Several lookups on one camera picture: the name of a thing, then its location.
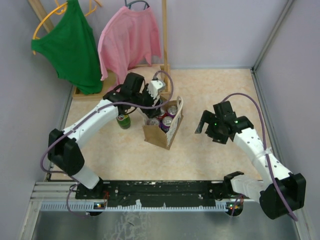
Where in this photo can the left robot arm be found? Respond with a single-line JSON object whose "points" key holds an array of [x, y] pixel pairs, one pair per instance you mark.
{"points": [[65, 145]]}

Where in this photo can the white toothed cable strip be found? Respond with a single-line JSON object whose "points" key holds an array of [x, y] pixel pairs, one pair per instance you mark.
{"points": [[91, 206]]}

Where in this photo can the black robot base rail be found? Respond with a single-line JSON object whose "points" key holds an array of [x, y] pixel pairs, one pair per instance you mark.
{"points": [[158, 193]]}

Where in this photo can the green Perrier glass bottle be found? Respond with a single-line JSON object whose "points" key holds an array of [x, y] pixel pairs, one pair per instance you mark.
{"points": [[124, 121]]}

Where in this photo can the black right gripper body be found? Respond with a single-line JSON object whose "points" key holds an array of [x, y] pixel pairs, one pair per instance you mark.
{"points": [[214, 130]]}

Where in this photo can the green tank top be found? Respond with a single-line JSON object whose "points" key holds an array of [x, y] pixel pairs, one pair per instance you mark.
{"points": [[71, 49]]}

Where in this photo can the red Coca-Cola can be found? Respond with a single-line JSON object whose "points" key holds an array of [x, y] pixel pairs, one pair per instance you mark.
{"points": [[162, 114]]}

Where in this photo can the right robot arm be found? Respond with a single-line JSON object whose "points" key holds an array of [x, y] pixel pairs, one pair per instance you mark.
{"points": [[280, 192]]}

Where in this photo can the pink shirt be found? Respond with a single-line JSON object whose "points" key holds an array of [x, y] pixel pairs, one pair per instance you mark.
{"points": [[128, 38]]}

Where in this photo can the wooden clothes rack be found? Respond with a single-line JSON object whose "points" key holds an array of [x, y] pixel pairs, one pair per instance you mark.
{"points": [[45, 22]]}

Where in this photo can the burlap canvas tote bag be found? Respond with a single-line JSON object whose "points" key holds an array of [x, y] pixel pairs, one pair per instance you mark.
{"points": [[155, 135]]}

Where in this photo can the grey clothes hanger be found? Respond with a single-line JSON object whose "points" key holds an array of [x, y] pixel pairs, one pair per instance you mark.
{"points": [[130, 3]]}

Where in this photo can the purple Fanta can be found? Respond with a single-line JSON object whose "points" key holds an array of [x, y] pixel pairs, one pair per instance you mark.
{"points": [[166, 123], [153, 122], [172, 111]]}

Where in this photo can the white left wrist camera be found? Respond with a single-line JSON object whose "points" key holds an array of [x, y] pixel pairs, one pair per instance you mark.
{"points": [[155, 87]]}

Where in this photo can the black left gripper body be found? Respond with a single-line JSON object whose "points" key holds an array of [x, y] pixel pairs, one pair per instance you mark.
{"points": [[144, 98]]}

